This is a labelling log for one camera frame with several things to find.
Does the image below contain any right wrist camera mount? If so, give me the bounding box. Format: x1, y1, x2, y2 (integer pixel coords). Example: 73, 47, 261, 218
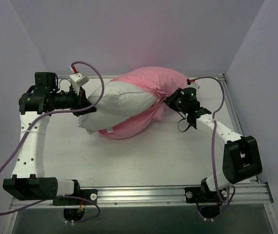
186, 78, 200, 90

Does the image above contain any white pillow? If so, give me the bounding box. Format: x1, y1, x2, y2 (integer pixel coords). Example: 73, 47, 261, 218
78, 81, 157, 135

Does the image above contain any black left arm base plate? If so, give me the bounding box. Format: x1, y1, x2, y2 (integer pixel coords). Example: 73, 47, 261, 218
52, 189, 98, 206

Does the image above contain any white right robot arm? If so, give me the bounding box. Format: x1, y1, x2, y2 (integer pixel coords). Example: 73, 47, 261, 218
165, 88, 263, 201

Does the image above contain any front aluminium rail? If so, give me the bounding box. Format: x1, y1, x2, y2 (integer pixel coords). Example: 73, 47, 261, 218
9, 182, 274, 210

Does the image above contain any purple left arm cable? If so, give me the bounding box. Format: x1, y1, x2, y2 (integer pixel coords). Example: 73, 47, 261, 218
0, 61, 105, 223

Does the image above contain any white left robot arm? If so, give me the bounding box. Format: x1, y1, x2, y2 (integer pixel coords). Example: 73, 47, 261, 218
3, 72, 96, 204

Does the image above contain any pink rose-print pillowcase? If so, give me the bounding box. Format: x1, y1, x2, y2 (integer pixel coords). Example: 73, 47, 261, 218
99, 67, 188, 139

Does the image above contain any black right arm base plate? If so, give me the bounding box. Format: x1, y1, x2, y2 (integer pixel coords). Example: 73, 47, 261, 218
184, 187, 220, 203

